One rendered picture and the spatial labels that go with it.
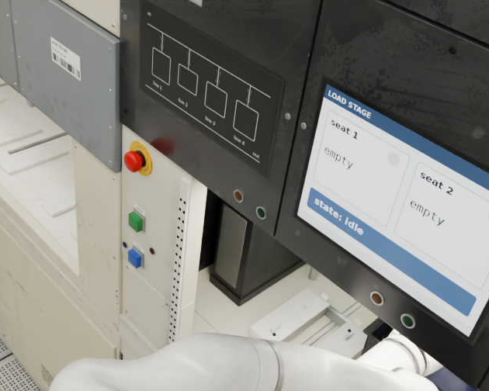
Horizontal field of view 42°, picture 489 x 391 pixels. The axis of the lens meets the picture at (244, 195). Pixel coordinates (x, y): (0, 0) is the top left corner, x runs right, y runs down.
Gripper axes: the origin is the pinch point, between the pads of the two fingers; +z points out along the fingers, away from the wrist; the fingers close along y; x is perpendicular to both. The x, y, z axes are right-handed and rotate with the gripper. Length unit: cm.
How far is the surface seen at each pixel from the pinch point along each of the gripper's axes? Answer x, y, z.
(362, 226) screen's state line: 32.3, -6.1, -31.4
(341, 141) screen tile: 42, -12, -32
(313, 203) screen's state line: 30.8, -14.2, -31.8
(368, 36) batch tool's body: 56, -12, -31
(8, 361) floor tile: -120, -127, -40
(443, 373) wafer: -15.3, 2.5, 0.3
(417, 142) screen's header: 47, -3, -31
